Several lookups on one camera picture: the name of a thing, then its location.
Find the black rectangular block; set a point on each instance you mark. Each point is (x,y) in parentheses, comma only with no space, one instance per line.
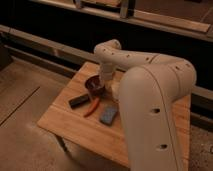
(77,101)

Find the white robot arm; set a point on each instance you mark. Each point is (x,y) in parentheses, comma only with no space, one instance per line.
(152,82)

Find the blue sponge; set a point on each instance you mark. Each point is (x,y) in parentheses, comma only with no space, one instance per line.
(108,115)

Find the white cup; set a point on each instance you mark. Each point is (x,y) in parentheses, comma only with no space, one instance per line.
(115,90)

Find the orange chili pepper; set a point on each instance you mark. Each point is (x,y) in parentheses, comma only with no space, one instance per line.
(93,106)

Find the metal window rail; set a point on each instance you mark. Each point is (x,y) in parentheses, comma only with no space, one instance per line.
(184,27)

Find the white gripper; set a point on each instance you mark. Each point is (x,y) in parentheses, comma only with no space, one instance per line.
(106,72)

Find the dark purple ceramic bowl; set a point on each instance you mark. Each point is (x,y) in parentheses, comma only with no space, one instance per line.
(94,86)

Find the wooden table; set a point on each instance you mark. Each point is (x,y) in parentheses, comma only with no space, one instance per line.
(89,133)

